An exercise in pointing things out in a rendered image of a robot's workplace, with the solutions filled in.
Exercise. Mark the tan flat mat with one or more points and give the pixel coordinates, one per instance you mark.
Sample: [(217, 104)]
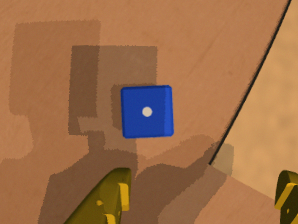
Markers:
[(262, 139)]

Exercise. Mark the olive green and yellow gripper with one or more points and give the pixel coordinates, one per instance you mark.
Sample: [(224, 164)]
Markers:
[(106, 201)]

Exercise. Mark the blue die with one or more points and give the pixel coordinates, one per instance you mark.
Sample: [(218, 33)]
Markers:
[(147, 111)]

